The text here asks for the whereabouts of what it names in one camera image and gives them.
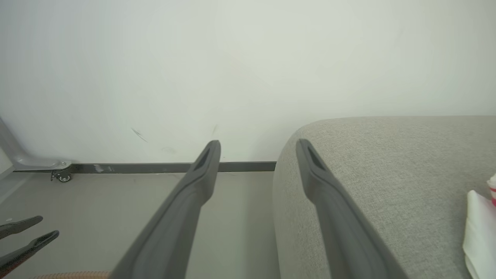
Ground grey metal stand leg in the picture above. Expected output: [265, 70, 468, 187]
[0, 116, 72, 172]

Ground white garment with red trim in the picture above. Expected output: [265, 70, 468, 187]
[463, 173, 496, 279]

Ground cream laundry basket brown rim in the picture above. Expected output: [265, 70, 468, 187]
[29, 270, 114, 279]

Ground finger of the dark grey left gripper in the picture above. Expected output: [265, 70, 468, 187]
[0, 230, 60, 274]
[0, 215, 43, 239]

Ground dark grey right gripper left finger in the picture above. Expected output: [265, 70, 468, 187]
[110, 140, 222, 279]

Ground grey fabric sofa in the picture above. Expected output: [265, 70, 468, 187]
[272, 115, 496, 279]

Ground small black caster wheel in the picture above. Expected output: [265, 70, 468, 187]
[50, 170, 72, 183]

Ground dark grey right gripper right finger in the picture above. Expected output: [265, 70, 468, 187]
[296, 139, 408, 279]

